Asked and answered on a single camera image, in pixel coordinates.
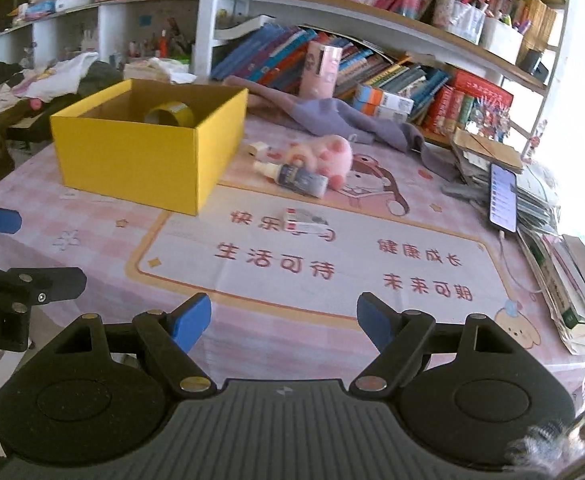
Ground white charging cable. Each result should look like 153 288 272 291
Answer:
496 231 545 295

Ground white bookshelf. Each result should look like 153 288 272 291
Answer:
0 0 552 139

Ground orange white carton boxes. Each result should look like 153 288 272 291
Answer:
352 84 414 122

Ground small white sticker pack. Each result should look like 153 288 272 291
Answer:
283 208 329 235

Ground red book set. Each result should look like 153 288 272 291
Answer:
421 70 514 140

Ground smartphone with lit screen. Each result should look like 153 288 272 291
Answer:
488 164 517 233

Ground stack of papers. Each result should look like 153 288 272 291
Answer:
452 148 585 356

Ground white tissue pack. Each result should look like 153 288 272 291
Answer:
123 58 197 84

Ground pile of clothes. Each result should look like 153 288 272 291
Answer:
0 52 122 181

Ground yellow tape roll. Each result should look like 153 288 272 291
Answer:
144 101 196 128

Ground white charger plug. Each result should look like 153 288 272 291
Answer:
247 141 270 159

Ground pink rectangular case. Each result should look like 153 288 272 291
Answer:
298 41 343 100

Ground purple grey cloth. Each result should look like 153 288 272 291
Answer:
223 76 461 182

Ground pink cartoon table mat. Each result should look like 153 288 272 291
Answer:
0 109 585 391

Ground pink plush paw toy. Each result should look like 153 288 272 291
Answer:
284 136 353 191

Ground grey stapler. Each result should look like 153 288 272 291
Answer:
440 183 489 205

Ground small grey labelled bottle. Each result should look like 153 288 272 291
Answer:
252 162 329 198

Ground brown paper envelope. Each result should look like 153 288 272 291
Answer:
451 128 524 174

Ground yellow cardboard box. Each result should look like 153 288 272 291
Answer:
50 79 248 216

